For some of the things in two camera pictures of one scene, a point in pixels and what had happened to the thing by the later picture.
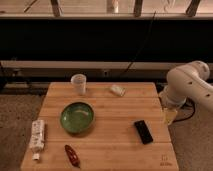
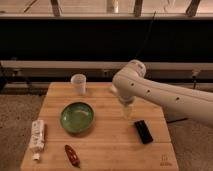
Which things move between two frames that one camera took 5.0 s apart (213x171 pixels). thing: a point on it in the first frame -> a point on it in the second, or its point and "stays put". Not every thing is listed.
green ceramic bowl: [77, 117] stays put
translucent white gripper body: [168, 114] -> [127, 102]
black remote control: [143, 132] stays put
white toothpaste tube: [37, 138] stays put
